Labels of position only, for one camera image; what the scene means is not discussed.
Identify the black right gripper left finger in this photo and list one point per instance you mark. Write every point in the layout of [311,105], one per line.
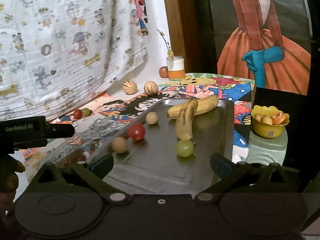
[91,175]

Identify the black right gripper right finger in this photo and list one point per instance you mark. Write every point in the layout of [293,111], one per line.
[232,177]

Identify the brown longan fruit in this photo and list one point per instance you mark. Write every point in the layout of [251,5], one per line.
[119,145]
[152,118]

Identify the red cherry tomato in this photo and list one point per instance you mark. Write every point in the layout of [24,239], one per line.
[136,132]
[77,114]

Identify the green grape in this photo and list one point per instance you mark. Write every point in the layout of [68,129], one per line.
[185,148]
[86,112]

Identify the yellow spotted banana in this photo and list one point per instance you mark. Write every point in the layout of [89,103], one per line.
[183,126]

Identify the yellow banana with sticker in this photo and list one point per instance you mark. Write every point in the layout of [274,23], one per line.
[205,105]

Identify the striped tan round fruit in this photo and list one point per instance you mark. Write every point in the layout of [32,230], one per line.
[151,88]
[129,87]

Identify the person's left hand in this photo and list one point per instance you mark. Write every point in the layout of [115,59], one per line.
[9,184]

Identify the pale green plastic stool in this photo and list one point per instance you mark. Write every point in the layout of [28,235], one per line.
[265,151]

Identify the colourful cartoon poster mat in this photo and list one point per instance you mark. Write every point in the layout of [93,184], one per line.
[109,115]

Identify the grey metal tray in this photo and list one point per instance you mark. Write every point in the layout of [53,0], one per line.
[152,166]

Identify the yellow bowl with peels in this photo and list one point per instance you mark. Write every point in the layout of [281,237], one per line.
[268,122]

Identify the white cartoon print blanket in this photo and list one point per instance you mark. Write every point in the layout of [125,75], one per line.
[57,55]

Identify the small red apple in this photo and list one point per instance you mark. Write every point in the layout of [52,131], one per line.
[163,72]

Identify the white orange jar with flowers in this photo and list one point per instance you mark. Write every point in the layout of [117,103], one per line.
[175,64]

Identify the painting of orange dress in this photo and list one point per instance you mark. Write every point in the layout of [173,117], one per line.
[257,50]

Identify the brown wooden door frame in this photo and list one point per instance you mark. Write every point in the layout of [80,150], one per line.
[183,31]

